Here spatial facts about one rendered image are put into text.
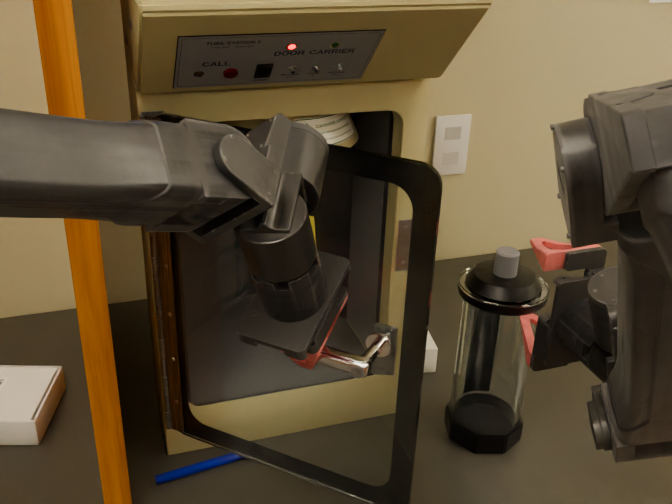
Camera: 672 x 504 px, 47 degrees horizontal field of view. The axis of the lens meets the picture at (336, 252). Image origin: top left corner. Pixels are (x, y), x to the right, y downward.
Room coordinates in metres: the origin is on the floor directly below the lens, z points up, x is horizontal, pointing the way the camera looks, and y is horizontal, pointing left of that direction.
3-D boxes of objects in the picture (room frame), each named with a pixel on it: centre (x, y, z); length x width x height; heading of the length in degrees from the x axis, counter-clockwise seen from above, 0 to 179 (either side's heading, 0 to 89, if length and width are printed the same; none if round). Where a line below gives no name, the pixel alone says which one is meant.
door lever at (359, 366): (0.61, 0.00, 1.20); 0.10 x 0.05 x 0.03; 65
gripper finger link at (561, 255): (0.73, -0.24, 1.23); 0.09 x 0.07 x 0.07; 19
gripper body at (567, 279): (0.66, -0.26, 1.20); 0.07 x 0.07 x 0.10; 19
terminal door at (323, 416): (0.67, 0.05, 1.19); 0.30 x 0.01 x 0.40; 65
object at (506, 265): (0.81, -0.20, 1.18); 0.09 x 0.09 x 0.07
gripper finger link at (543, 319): (0.73, -0.24, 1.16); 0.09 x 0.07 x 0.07; 19
